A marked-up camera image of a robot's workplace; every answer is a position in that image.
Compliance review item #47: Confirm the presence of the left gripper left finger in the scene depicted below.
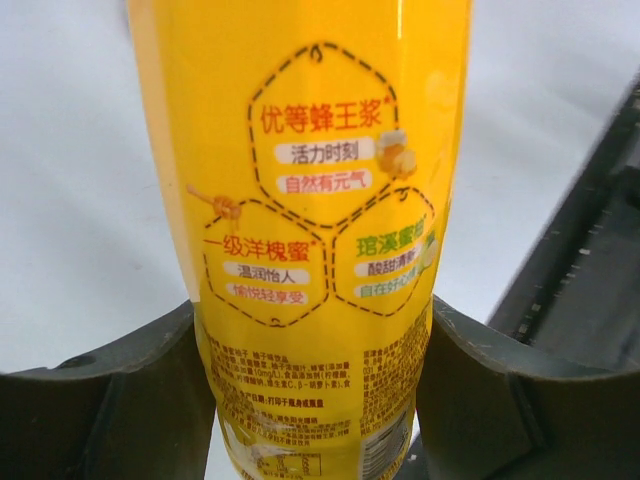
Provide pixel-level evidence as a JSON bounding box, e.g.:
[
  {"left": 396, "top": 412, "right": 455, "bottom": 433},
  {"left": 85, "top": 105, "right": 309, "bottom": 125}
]
[{"left": 1, "top": 302, "right": 216, "bottom": 479}]

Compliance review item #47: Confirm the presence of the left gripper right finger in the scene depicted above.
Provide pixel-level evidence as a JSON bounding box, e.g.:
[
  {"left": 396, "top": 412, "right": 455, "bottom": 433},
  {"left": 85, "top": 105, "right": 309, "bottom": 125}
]
[{"left": 417, "top": 298, "right": 639, "bottom": 479}]

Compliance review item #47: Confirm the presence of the yellow juice bottle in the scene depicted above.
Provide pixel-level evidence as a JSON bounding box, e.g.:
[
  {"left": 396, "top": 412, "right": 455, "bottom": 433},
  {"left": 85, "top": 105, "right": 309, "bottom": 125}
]
[{"left": 127, "top": 1, "right": 472, "bottom": 479}]

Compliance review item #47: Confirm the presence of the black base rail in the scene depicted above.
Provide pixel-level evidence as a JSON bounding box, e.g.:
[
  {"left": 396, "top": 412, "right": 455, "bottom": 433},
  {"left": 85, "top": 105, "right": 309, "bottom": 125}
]
[{"left": 489, "top": 83, "right": 639, "bottom": 371}]

